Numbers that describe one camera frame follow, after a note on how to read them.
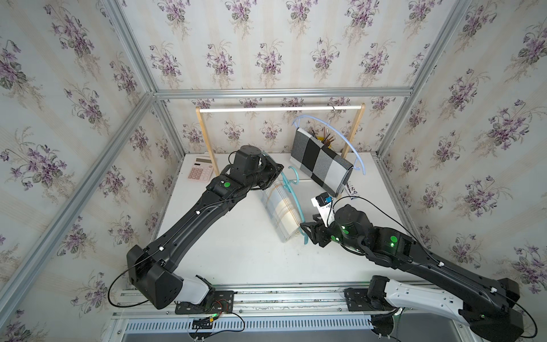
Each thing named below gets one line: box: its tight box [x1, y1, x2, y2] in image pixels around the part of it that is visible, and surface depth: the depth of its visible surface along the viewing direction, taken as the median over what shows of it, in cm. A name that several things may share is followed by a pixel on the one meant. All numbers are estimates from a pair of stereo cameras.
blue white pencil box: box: [344, 182, 360, 201], surface depth 104 cm
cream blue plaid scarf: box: [259, 179, 303, 243], surface depth 76 cm
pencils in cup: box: [311, 126, 335, 148], surface depth 114 cm
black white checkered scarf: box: [289, 127, 354, 198], surface depth 92 cm
